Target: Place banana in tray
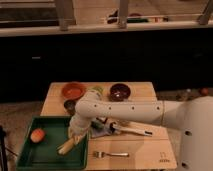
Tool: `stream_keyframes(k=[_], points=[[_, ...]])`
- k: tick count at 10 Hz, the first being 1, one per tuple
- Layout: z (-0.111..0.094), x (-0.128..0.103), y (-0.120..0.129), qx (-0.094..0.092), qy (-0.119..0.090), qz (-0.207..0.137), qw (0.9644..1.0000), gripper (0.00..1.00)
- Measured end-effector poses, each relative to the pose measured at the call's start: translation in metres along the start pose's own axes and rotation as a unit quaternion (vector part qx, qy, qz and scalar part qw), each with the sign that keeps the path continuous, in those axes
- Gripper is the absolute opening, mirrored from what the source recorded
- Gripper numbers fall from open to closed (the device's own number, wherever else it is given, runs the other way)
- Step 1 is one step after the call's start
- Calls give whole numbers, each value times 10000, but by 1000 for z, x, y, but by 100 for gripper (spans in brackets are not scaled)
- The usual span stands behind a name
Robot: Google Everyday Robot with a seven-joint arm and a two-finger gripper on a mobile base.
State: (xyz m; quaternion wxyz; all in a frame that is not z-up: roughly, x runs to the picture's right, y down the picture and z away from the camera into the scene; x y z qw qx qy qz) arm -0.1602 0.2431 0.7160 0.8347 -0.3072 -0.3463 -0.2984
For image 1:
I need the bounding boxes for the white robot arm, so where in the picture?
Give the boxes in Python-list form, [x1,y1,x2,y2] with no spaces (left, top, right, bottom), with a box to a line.
[68,90,213,171]

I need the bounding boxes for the dark maroon bowl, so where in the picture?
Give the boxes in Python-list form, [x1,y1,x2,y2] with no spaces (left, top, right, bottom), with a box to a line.
[110,83,131,101]

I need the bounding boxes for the grey cloth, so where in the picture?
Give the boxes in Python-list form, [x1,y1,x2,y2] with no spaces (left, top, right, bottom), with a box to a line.
[90,121,112,138]

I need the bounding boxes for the small dark cup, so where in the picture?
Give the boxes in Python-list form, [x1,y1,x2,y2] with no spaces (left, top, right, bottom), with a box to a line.
[64,100,76,115]

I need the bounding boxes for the white railing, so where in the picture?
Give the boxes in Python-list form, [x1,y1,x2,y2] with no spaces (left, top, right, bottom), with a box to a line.
[0,0,213,35]

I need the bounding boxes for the green plastic tray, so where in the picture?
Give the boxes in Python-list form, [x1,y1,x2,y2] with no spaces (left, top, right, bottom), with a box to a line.
[16,116,88,171]

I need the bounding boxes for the silver fork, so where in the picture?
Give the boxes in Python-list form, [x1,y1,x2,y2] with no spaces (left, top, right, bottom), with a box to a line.
[93,151,129,158]

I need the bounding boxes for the orange fruit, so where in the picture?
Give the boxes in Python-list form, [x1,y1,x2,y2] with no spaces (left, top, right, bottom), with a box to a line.
[30,128,45,143]

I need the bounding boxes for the orange bowl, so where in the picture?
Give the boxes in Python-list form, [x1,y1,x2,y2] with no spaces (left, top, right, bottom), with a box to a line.
[61,82,86,100]

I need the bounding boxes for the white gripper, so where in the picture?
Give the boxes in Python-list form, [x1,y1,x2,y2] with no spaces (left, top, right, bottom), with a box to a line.
[68,114,91,137]

